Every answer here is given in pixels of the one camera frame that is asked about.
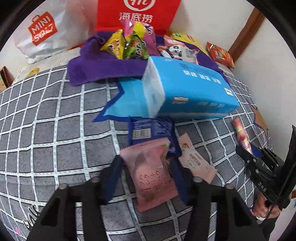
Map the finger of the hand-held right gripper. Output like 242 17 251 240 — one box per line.
235 144 263 163
248 148 279 177

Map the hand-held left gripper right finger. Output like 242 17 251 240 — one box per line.
170 159 266 241

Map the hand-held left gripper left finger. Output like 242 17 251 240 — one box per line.
26 156 123 241

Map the red striped stick snack packet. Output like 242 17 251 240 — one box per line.
232 116 254 155

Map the pink peach snack packet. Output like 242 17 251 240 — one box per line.
120 137 179 212

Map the pink panda print snack packet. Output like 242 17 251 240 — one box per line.
157 37 200 65

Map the yellow snack packet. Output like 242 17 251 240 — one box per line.
100 29 125 60

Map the large pink snack bag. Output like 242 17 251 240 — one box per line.
123 19 156 47

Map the person's right forearm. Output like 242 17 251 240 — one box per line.
258 209 288 241

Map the person's right hand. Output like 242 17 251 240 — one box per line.
253 192 279 220

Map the pale pink snack packet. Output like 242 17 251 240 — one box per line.
178 133 218 184

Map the dark blue snack packet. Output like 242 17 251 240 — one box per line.
128 116 183 157

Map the grey checked blanket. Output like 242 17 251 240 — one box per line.
0 62 270 241

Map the blue tissue box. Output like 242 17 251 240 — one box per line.
141 56 240 121

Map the red chips bag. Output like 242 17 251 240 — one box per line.
205 42 236 70

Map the purple towel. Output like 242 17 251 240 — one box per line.
67 31 230 87

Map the brown wooden trim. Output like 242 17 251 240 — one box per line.
228 8 266 64

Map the yellow chips bag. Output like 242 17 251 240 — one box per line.
170 31 209 55

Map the cartoon printed bed sheet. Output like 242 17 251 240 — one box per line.
13 47 81 81

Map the green snack packet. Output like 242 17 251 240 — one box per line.
122 33 150 61

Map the brown patterned box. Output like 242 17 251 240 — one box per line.
0 66 15 92

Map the red paper shopping bag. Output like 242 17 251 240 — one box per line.
96 0 181 33

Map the white plastic shopping bag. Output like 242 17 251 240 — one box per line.
14 0 99 64

